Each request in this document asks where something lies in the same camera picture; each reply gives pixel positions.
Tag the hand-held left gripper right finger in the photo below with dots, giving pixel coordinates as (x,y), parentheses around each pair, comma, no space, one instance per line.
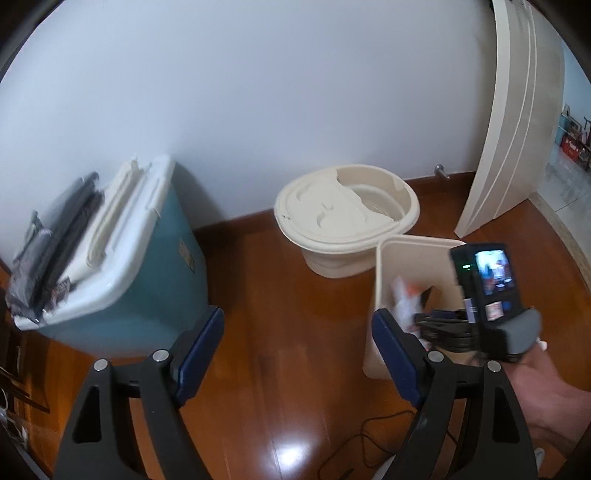
(397,357)

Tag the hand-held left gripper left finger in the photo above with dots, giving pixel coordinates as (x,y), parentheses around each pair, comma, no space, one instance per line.
(198,357)

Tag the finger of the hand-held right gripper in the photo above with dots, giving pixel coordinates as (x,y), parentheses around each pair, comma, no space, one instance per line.
(443,319)
(450,340)

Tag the white orange snack packet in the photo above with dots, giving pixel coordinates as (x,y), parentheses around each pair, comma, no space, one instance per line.
(406,300)

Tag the beige rectangular waste bin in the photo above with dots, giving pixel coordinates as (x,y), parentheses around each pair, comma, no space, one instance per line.
(415,258)

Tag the person's right forearm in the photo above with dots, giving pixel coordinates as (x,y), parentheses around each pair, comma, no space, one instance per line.
(563,434)

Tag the person's right hand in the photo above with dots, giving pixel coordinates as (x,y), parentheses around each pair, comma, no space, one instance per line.
(549,387)

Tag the teal storage box white lid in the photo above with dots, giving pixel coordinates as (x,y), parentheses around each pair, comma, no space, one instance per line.
(152,286)

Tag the metal door stop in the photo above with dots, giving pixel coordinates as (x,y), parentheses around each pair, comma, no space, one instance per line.
(442,170)

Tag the beige round swing-lid bin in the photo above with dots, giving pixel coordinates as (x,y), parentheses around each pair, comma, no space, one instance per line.
(341,217)

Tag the red crate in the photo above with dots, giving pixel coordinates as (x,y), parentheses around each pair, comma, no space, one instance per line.
(571,148)

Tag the brown wooden furniture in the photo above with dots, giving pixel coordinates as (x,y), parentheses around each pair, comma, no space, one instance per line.
(18,383)

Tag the cream room door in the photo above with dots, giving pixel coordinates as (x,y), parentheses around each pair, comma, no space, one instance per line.
(512,115)

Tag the black folded cloth bundle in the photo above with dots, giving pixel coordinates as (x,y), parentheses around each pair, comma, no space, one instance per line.
(51,249)

